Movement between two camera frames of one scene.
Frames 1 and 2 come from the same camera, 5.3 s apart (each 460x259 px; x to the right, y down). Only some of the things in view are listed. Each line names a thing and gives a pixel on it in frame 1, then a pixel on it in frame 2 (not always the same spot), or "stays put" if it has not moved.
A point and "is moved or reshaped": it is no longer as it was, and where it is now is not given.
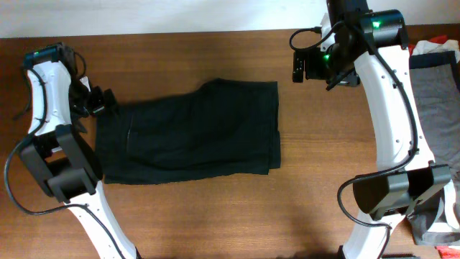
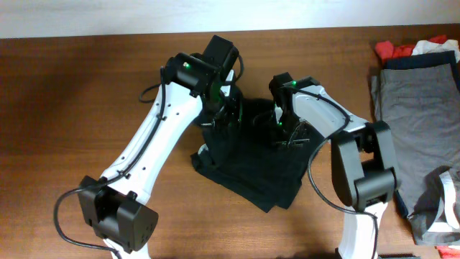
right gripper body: (325, 65) -> (290, 128)
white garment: (425, 47) stays put
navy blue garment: (438, 59) stays put
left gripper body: (86, 101) -> (226, 114)
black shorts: (222, 126) is moved or reshaped
